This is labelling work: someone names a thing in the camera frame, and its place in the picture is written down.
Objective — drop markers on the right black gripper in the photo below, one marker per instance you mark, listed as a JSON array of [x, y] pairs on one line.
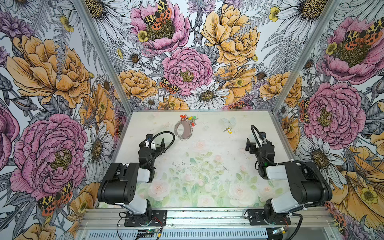
[[252, 145]]

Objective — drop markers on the silver metal keyring plate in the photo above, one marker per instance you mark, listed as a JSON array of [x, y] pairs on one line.
[[183, 130]]

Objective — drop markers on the coloured tagged keys bunch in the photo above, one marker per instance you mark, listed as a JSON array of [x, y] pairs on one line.
[[190, 120]]

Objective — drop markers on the white perforated cable duct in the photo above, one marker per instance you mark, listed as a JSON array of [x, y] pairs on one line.
[[183, 234]]

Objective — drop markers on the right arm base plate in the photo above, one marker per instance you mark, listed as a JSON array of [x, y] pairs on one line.
[[258, 217]]

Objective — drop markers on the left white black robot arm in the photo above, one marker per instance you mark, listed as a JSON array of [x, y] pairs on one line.
[[118, 187]]

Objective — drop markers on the aluminium front rail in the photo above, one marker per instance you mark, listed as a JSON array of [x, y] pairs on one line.
[[197, 218]]

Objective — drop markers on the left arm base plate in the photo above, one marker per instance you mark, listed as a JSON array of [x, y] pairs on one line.
[[154, 218]]

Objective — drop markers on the yellow tagged key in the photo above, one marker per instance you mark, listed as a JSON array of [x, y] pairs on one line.
[[229, 130]]

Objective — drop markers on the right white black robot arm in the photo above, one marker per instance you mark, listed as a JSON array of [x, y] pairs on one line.
[[307, 186]]

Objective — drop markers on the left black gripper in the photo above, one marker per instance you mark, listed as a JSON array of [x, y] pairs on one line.
[[147, 143]]

